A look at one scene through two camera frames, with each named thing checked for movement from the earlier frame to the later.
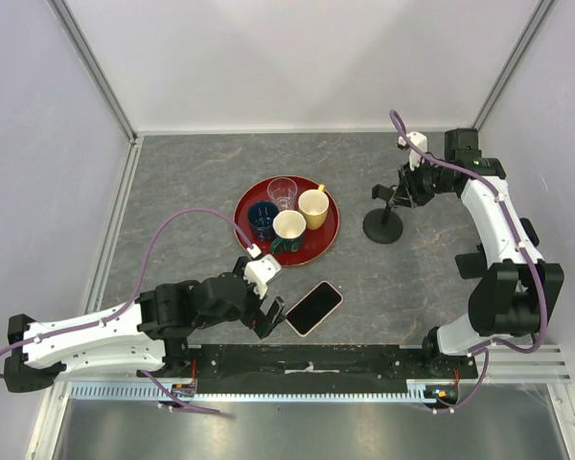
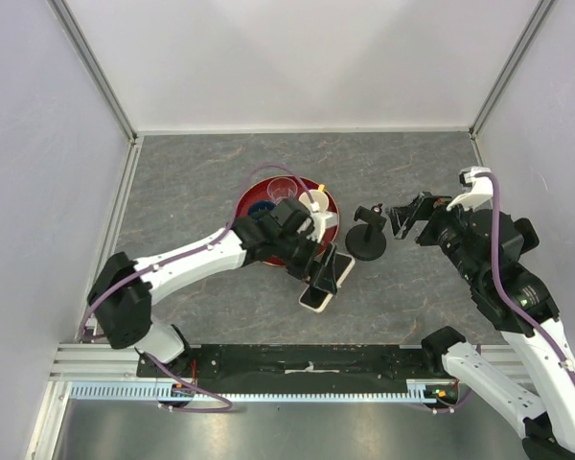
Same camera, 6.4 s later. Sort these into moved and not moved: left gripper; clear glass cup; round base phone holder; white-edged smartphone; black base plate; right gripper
Moved: left gripper; round base phone holder; white-edged smartphone; right gripper
Not moved: black base plate; clear glass cup
